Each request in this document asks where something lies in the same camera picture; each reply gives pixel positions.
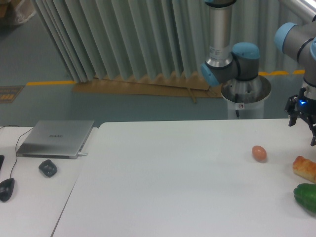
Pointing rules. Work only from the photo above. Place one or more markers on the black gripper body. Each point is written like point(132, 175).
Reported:
point(303, 105)

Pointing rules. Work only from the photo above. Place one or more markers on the golden brown bread piece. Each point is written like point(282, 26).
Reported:
point(305, 168)

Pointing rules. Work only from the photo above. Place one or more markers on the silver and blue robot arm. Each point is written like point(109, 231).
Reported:
point(236, 67)

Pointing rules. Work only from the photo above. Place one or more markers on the brown egg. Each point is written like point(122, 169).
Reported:
point(259, 153)

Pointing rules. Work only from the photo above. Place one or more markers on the green bell pepper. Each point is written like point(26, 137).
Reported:
point(305, 195)

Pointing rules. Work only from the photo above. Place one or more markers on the brown cardboard sheet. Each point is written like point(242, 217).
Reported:
point(194, 88)

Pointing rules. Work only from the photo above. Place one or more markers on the pale green folding curtain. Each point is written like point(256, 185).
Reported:
point(138, 38)

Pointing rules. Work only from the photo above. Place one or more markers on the white usb plug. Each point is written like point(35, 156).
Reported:
point(82, 154)

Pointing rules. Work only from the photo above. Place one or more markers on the silver closed laptop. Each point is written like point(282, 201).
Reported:
point(56, 139)

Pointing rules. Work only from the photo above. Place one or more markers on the small black controller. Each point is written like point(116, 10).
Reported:
point(48, 168)

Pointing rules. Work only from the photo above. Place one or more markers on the black keyboard edge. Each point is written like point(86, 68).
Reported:
point(1, 161)

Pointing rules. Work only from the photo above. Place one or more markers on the black computer mouse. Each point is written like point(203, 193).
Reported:
point(6, 189)

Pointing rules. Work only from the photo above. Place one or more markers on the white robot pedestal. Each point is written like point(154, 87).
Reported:
point(246, 99)

